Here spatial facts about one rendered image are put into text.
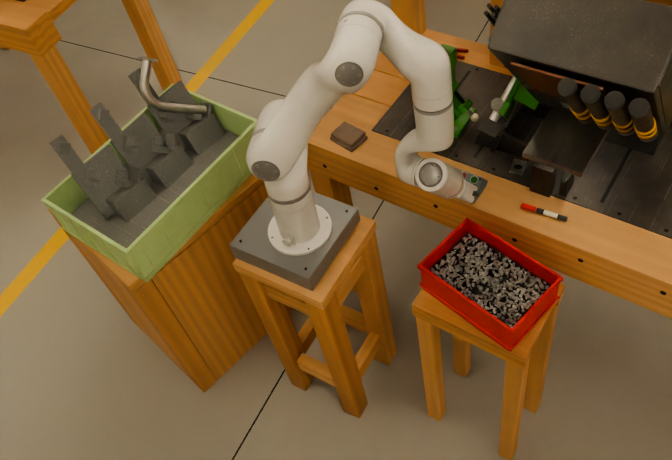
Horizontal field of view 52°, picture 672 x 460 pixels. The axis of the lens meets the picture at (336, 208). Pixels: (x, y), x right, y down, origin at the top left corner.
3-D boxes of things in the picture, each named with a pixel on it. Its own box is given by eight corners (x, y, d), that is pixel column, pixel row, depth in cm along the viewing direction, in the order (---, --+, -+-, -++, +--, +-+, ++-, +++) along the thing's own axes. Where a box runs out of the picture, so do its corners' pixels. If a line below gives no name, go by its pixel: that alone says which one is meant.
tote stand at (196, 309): (204, 393, 274) (128, 287, 213) (131, 320, 301) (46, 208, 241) (322, 279, 300) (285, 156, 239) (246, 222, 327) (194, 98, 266)
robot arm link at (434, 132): (378, 99, 157) (392, 187, 180) (441, 116, 150) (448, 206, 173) (397, 75, 162) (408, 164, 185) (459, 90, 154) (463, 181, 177)
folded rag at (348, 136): (368, 138, 222) (367, 132, 220) (351, 153, 220) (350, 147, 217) (346, 126, 228) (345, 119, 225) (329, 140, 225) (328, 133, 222)
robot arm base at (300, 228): (314, 263, 193) (303, 222, 179) (256, 245, 200) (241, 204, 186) (343, 214, 203) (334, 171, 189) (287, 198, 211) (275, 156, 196)
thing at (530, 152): (581, 180, 174) (582, 172, 171) (521, 160, 181) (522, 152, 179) (636, 85, 191) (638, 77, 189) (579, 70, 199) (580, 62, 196)
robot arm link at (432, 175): (423, 191, 182) (455, 201, 178) (406, 184, 170) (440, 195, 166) (434, 161, 182) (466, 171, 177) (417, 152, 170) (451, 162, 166)
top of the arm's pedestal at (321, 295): (324, 310, 195) (321, 303, 192) (235, 271, 209) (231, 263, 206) (377, 228, 211) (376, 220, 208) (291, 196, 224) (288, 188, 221)
